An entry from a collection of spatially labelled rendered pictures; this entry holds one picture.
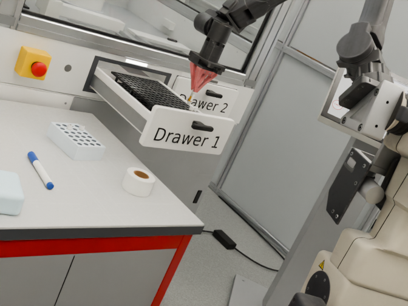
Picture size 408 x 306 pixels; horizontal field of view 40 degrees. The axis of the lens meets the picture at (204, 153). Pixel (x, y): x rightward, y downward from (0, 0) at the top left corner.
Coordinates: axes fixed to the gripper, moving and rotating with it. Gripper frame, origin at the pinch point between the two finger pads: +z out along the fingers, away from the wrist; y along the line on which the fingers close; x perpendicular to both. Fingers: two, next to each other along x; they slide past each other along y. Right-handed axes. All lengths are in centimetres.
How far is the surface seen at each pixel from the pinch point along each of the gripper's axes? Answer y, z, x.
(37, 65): -13.6, 8.4, -40.0
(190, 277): -35, 94, 72
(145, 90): -8.8, 6.5, -9.3
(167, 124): 11.7, 8.2, -13.8
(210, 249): -55, 93, 100
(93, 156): 11.4, 20.3, -30.5
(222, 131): 10.7, 7.3, 6.5
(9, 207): 37, 21, -60
